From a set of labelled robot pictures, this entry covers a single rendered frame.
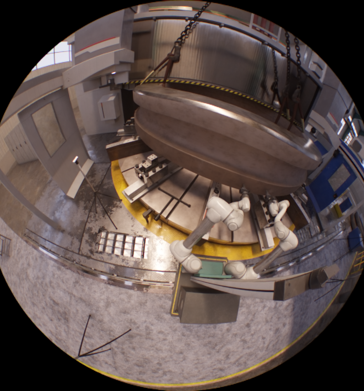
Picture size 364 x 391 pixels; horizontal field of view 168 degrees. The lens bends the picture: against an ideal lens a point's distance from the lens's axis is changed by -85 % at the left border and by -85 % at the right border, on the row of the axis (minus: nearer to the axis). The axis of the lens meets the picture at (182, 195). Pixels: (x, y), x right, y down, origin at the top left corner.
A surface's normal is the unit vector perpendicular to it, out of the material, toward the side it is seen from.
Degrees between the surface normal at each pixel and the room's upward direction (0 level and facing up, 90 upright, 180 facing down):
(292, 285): 0
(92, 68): 90
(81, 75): 90
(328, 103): 90
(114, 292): 0
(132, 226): 0
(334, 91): 90
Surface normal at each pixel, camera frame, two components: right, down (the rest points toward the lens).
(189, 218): 0.11, -0.57
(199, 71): 0.01, 0.82
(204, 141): -0.46, 0.70
